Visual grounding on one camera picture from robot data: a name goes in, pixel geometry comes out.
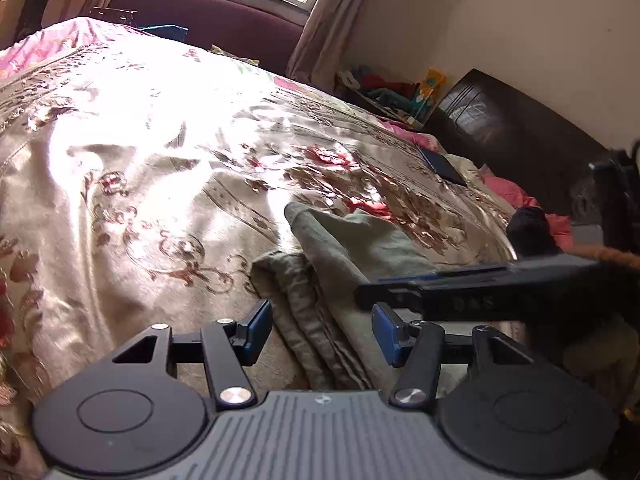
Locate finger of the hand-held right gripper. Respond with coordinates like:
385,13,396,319
354,261,516,311

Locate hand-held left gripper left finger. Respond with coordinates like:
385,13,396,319
111,299,274,408

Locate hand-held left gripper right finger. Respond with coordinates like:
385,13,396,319
372,301,538,408

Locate green pants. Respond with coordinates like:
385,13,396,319
250,201,526,391

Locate black clothes pile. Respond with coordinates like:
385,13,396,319
506,206,558,261

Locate pink pillow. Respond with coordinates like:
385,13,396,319
477,175,573,251

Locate dark smartphone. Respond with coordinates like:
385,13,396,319
417,146,468,188

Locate dark brown headboard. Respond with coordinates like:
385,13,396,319
425,68,616,226

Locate floral beige bedspread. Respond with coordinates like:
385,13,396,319
0,16,521,480

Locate teal cloth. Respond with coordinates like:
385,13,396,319
370,87,426,111

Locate bright blue cloth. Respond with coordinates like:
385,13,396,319
137,23,190,41

